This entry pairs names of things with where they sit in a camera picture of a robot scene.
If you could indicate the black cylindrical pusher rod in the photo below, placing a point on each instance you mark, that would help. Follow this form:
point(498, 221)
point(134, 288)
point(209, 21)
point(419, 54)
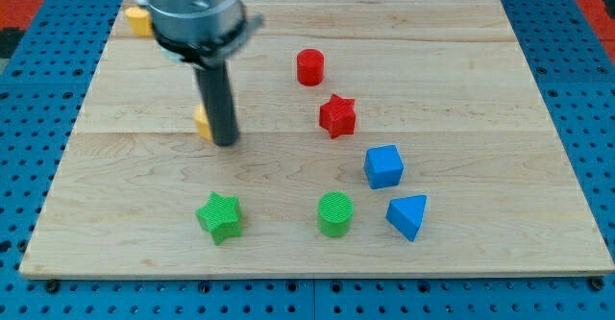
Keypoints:
point(215, 89)

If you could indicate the yellow hexagon block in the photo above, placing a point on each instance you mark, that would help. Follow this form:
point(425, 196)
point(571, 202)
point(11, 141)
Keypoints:
point(202, 123)

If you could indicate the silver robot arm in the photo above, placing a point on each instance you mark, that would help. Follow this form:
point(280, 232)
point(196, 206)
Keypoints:
point(204, 34)

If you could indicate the yellow heart block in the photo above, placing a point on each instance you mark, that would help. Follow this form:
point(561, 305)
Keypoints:
point(140, 21)

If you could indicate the red cylinder block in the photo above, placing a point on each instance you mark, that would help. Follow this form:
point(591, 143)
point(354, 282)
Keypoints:
point(310, 67)

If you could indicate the red star block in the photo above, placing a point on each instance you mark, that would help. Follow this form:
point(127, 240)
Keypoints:
point(338, 116)

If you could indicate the green star block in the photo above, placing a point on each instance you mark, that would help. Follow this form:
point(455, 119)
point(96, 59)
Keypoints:
point(221, 217)

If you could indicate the green cylinder block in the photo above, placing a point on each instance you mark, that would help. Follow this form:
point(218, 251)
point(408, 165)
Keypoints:
point(335, 213)

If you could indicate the wooden board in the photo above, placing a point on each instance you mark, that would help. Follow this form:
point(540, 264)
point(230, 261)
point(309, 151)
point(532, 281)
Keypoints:
point(445, 81)

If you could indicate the blue cube block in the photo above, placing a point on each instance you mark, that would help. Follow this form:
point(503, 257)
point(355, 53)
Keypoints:
point(383, 166)

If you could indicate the blue triangle block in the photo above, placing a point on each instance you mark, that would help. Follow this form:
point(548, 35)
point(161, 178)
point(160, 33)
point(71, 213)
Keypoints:
point(406, 214)

